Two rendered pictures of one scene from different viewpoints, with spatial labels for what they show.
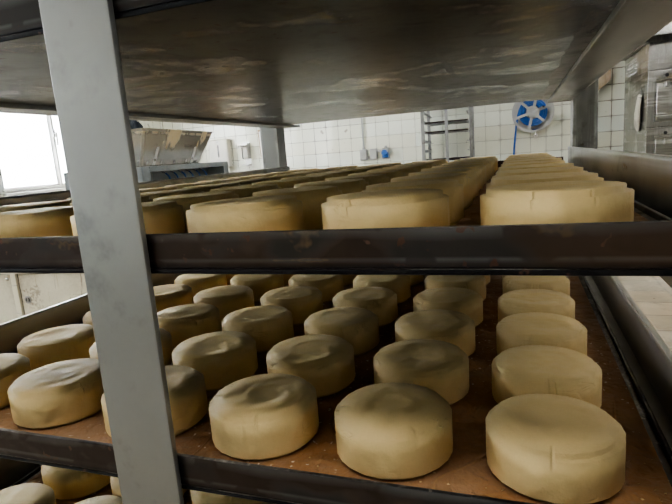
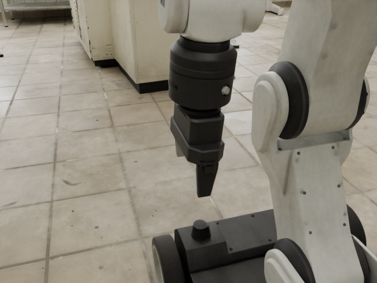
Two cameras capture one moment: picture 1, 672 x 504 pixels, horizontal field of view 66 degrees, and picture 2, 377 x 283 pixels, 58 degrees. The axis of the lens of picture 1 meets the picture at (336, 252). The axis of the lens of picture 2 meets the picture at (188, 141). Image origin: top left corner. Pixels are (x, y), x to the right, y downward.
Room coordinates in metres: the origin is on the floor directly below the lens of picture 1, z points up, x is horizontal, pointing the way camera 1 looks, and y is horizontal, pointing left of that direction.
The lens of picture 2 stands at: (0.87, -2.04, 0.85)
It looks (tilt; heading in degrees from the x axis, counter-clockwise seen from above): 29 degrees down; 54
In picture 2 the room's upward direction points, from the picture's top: straight up
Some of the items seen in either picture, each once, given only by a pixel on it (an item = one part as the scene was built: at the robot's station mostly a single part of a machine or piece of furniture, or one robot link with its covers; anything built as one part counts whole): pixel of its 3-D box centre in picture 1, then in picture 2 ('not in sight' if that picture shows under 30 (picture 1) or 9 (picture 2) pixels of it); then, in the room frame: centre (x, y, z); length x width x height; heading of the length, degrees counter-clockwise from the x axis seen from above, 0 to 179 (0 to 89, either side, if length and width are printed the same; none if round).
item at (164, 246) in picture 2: not in sight; (168, 273); (1.20, -1.49, 0.10); 0.20 x 0.05 x 0.20; 71
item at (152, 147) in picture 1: (154, 149); not in sight; (2.26, 0.74, 1.25); 0.56 x 0.29 x 0.14; 166
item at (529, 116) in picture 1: (532, 147); not in sight; (5.42, -2.10, 1.10); 0.41 x 0.17 x 1.10; 71
